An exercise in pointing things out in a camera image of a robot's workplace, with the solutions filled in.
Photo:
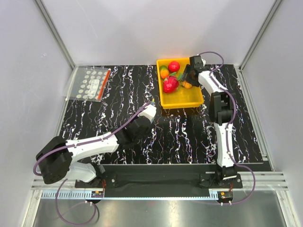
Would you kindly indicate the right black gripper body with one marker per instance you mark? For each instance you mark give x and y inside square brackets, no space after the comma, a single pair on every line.
[190,70]

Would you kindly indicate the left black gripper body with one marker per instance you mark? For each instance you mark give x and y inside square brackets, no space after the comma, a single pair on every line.
[138,141]

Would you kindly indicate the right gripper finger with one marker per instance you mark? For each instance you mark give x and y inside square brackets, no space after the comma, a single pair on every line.
[193,82]
[184,75]

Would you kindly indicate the peach fruit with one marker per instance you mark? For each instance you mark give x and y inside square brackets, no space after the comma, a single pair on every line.
[186,85]

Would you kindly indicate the orange green mango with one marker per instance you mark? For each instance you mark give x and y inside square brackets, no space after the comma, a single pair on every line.
[164,72]

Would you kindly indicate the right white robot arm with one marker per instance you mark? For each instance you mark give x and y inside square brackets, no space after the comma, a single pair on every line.
[222,114]

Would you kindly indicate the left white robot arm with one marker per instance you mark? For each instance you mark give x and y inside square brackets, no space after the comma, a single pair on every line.
[59,159]

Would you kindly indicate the clear red zip bag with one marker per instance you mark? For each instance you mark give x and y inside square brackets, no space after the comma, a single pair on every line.
[88,83]

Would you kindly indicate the red apple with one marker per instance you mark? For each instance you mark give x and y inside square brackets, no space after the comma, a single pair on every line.
[173,66]

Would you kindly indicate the red dragon fruit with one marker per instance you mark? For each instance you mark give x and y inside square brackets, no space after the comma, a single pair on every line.
[171,83]

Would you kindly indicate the yellow plastic tray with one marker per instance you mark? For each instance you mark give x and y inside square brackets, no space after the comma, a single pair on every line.
[182,97]

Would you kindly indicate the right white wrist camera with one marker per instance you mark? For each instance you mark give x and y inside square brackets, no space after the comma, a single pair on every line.
[196,61]

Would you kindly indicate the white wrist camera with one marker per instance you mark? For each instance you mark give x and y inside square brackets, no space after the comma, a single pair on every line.
[149,112]
[196,61]

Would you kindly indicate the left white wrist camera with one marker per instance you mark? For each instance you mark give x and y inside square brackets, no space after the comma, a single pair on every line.
[149,112]

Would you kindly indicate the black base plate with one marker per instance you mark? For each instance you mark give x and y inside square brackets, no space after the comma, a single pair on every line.
[158,177]

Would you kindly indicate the white slotted cable duct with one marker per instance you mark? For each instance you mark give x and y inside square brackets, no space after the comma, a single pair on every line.
[110,194]

